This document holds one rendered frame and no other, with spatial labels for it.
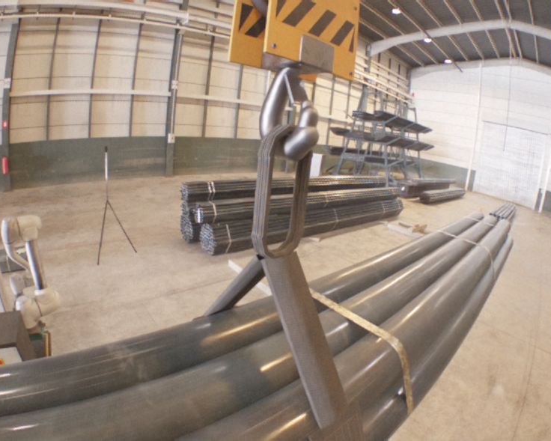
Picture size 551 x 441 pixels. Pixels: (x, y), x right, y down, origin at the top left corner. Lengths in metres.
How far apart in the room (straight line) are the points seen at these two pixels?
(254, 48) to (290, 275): 0.42
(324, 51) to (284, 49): 0.09
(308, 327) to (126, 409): 0.38
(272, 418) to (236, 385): 0.12
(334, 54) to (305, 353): 0.54
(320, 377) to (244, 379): 0.16
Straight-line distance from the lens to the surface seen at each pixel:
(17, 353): 1.97
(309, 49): 0.50
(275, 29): 0.46
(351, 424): 0.69
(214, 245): 4.43
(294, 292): 0.57
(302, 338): 0.57
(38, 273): 2.42
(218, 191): 4.88
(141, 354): 0.72
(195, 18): 11.82
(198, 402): 0.62
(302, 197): 0.56
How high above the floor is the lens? 1.93
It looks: 17 degrees down
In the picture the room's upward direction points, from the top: 6 degrees clockwise
